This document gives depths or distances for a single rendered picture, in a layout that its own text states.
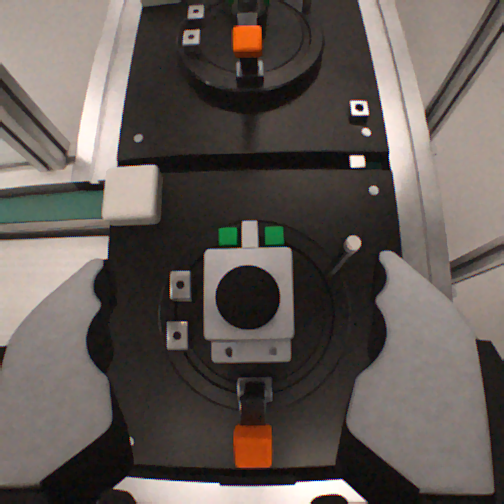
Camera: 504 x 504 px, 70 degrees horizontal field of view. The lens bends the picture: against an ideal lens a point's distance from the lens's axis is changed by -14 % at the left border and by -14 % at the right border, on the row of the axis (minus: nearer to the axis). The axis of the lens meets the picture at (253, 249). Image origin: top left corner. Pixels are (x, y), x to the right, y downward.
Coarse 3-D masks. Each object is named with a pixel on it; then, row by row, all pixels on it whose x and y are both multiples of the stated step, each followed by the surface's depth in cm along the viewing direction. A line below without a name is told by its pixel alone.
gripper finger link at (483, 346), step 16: (480, 352) 7; (496, 352) 7; (496, 368) 7; (496, 384) 7; (496, 400) 6; (496, 416) 6; (496, 432) 6; (496, 448) 5; (496, 464) 5; (496, 480) 5; (496, 496) 5
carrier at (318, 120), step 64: (192, 0) 39; (256, 0) 30; (320, 0) 38; (192, 64) 34; (320, 64) 36; (128, 128) 35; (192, 128) 35; (256, 128) 35; (320, 128) 35; (384, 128) 34
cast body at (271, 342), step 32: (256, 224) 25; (224, 256) 20; (256, 256) 20; (288, 256) 20; (224, 288) 19; (256, 288) 19; (288, 288) 20; (224, 320) 20; (256, 320) 19; (288, 320) 20; (224, 352) 22; (256, 352) 22; (288, 352) 22
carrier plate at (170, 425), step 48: (192, 192) 33; (240, 192) 33; (288, 192) 33; (336, 192) 33; (384, 192) 33; (144, 240) 33; (192, 240) 33; (336, 240) 32; (384, 240) 32; (144, 288) 32; (144, 336) 31; (144, 384) 30; (336, 384) 30; (144, 432) 29; (192, 432) 29; (288, 432) 29; (336, 432) 29
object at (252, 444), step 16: (256, 384) 26; (240, 400) 20; (256, 400) 20; (240, 416) 21; (256, 416) 21; (240, 432) 20; (256, 432) 20; (240, 448) 19; (256, 448) 19; (240, 464) 20; (256, 464) 20
